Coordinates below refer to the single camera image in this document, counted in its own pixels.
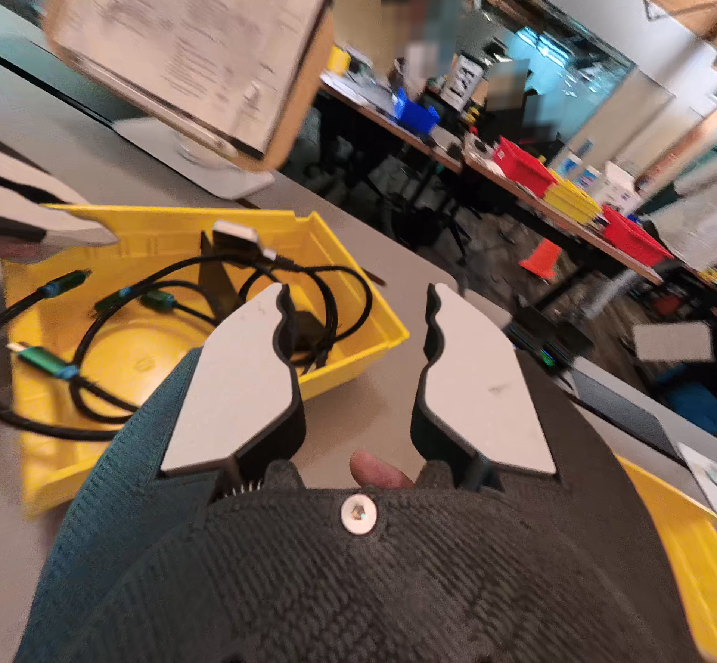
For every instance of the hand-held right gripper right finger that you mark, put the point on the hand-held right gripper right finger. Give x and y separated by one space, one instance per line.
487 394

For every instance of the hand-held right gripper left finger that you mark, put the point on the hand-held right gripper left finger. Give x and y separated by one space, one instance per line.
235 388

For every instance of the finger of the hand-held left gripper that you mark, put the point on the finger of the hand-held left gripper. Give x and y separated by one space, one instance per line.
28 175
61 223

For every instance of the yellow plastic bin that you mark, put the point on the yellow plastic bin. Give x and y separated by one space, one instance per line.
683 551
140 360

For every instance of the grey desk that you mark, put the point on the grey desk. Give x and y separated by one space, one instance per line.
347 422

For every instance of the person's right hand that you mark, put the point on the person's right hand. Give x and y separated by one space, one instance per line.
378 472

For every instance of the black device with green lights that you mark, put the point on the black device with green lights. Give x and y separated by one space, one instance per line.
549 341

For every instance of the orange traffic cone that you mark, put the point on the orange traffic cone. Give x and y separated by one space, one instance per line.
542 262

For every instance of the white flat box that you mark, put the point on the white flat box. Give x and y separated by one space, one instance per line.
672 342

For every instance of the stack of yellow bins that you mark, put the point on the stack of yellow bins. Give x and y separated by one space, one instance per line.
571 201

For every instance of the printed instruction sheet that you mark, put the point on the printed instruction sheet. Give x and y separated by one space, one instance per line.
185 30

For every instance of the red plastic bin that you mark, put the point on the red plastic bin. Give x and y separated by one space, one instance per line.
524 167
636 237

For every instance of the white carton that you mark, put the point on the white carton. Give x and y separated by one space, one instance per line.
616 187

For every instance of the wooden document stand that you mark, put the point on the wooden document stand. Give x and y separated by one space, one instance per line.
313 86

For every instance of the small blue plastic bin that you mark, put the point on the small blue plastic bin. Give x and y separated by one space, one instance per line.
414 114

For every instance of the long wooden table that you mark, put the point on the long wooden table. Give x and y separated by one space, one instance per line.
364 108

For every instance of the framed white sign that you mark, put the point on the framed white sign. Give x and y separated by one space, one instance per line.
464 81

